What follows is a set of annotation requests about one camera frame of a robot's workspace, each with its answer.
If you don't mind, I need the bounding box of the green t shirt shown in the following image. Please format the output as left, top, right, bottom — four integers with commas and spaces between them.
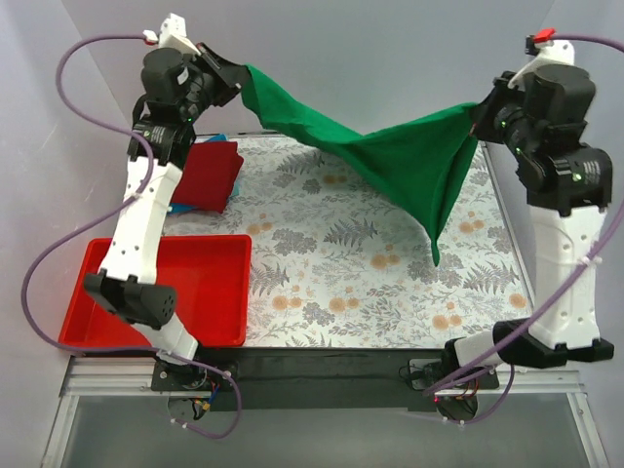
242, 66, 478, 264

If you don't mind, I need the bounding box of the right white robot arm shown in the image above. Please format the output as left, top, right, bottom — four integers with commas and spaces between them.
410, 63, 614, 392

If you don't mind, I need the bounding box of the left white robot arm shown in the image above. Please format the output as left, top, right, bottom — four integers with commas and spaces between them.
84, 43, 250, 390

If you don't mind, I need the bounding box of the folded dark red t shirt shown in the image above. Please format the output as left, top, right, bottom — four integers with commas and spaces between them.
170, 140, 245, 214

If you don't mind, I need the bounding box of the folded blue t shirt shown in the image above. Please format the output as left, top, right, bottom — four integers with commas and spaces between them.
168, 134, 243, 214

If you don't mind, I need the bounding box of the red plastic tray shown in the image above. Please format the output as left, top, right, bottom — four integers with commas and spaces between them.
58, 234, 252, 349

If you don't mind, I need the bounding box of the floral table cloth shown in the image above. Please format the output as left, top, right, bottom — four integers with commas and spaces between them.
164, 136, 532, 348

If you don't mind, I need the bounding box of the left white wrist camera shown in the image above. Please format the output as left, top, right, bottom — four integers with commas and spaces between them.
142, 13, 200, 56

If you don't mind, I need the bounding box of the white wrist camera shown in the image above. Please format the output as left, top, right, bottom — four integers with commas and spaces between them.
508, 28, 575, 89
142, 13, 200, 56

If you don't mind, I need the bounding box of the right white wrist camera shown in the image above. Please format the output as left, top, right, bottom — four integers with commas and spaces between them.
508, 28, 575, 89

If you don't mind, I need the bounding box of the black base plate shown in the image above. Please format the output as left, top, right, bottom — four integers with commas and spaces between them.
150, 346, 501, 410

